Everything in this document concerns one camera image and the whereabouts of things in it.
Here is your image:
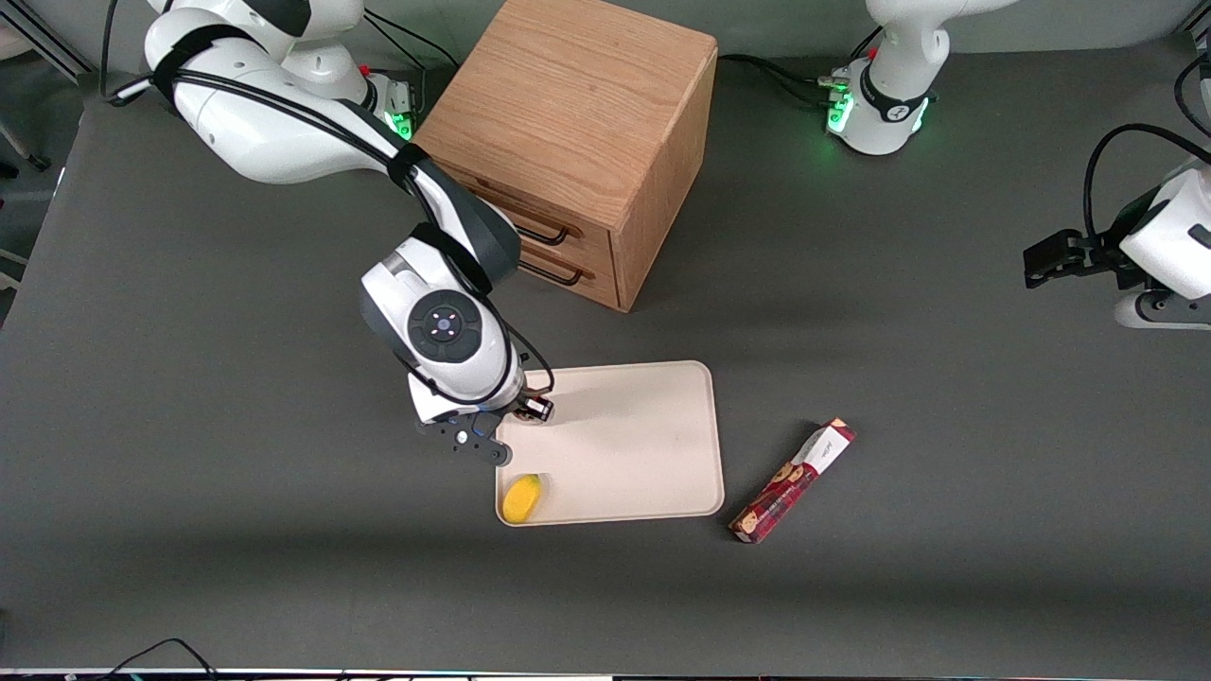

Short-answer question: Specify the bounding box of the black right arm base cable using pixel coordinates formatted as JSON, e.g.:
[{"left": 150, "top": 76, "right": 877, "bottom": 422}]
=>
[{"left": 361, "top": 9, "right": 462, "bottom": 75}]

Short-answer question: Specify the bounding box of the yellow toy lemon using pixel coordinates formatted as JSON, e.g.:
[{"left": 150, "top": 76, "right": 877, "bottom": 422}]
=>
[{"left": 501, "top": 474, "right": 545, "bottom": 525}]

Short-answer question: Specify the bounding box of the black cable at table edge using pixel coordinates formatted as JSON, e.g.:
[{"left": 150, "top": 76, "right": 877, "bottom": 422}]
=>
[{"left": 93, "top": 638, "right": 220, "bottom": 681}]

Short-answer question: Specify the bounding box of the black left arm base cable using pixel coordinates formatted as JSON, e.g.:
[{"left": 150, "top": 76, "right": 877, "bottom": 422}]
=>
[{"left": 716, "top": 53, "right": 852, "bottom": 107}]

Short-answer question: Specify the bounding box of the aluminium frame rail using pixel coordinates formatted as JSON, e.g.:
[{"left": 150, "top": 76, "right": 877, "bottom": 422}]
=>
[{"left": 0, "top": 17, "right": 97, "bottom": 88}]

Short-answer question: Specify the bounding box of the red cookie box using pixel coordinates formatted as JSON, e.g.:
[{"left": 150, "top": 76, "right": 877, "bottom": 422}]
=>
[{"left": 728, "top": 418, "right": 857, "bottom": 546}]

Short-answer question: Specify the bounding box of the black looped cable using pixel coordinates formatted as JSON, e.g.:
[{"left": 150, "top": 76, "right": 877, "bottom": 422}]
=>
[{"left": 1173, "top": 49, "right": 1211, "bottom": 141}]

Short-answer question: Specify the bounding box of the black metal drawer handle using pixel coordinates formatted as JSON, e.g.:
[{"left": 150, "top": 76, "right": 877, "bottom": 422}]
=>
[
  {"left": 516, "top": 216, "right": 581, "bottom": 247},
  {"left": 518, "top": 257, "right": 594, "bottom": 288}
]

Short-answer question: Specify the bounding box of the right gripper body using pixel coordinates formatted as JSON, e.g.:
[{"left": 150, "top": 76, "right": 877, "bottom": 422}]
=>
[{"left": 408, "top": 371, "right": 528, "bottom": 427}]

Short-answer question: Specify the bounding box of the beige plastic tray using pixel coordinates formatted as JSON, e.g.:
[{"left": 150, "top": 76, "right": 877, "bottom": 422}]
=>
[{"left": 495, "top": 360, "right": 727, "bottom": 528}]

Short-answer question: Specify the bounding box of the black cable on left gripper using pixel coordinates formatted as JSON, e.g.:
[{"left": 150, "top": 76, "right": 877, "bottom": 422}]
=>
[{"left": 1082, "top": 123, "right": 1211, "bottom": 239}]

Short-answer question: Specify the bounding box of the black arm base cable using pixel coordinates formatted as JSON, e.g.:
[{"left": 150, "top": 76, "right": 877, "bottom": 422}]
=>
[
  {"left": 716, "top": 53, "right": 852, "bottom": 107},
  {"left": 361, "top": 9, "right": 462, "bottom": 75}
]

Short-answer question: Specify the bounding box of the wooden two-drawer cabinet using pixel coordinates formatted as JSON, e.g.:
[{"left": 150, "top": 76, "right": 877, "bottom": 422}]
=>
[{"left": 413, "top": 0, "right": 719, "bottom": 314}]

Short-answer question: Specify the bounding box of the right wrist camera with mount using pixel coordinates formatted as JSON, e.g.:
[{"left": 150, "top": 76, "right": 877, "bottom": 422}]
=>
[{"left": 416, "top": 410, "right": 513, "bottom": 467}]

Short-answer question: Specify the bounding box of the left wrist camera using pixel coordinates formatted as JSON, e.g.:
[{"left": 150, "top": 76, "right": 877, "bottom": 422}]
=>
[{"left": 1114, "top": 288, "right": 1211, "bottom": 331}]

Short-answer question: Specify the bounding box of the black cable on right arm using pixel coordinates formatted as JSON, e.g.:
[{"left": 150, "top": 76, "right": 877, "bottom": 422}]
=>
[{"left": 102, "top": 0, "right": 557, "bottom": 398}]

